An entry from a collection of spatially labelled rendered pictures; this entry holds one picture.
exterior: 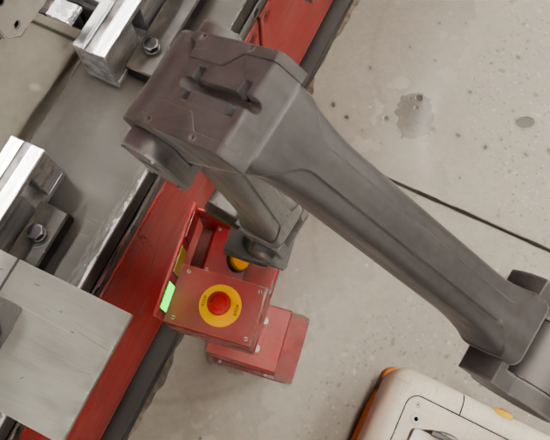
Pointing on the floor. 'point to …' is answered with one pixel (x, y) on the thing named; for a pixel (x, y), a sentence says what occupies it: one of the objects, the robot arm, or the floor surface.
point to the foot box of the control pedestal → (294, 335)
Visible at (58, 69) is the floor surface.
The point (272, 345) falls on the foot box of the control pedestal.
